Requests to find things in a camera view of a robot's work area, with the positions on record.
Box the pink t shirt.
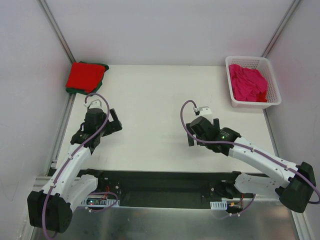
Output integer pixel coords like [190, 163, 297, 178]
[228, 64, 268, 102]

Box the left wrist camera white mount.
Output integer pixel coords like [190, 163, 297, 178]
[84, 99, 103, 110]

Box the folded green t shirt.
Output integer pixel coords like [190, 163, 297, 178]
[65, 60, 110, 96]

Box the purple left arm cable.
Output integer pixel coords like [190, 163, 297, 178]
[41, 92, 119, 239]

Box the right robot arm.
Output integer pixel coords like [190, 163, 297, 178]
[184, 116, 318, 213]

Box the red t shirt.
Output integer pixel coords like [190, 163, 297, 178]
[65, 62, 106, 93]

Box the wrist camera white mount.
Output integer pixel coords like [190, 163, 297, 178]
[193, 106, 212, 116]
[84, 99, 103, 110]

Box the white slotted cable duct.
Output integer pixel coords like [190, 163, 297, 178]
[210, 200, 228, 211]
[79, 197, 120, 208]

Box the right white slotted cable duct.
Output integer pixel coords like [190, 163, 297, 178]
[210, 200, 228, 211]

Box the left white slotted cable duct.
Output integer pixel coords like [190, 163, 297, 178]
[79, 197, 120, 208]

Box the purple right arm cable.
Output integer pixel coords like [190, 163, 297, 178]
[180, 100, 320, 221]

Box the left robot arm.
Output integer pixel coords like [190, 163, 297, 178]
[27, 107, 122, 233]

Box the white plastic laundry basket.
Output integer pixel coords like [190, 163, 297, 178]
[225, 56, 282, 110]

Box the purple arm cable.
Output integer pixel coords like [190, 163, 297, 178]
[41, 92, 119, 239]
[180, 100, 320, 221]

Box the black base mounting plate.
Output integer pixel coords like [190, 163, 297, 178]
[78, 168, 253, 209]

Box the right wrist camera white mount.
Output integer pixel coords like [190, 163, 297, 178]
[193, 106, 212, 116]

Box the aluminium frame rail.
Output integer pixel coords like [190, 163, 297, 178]
[31, 176, 301, 201]

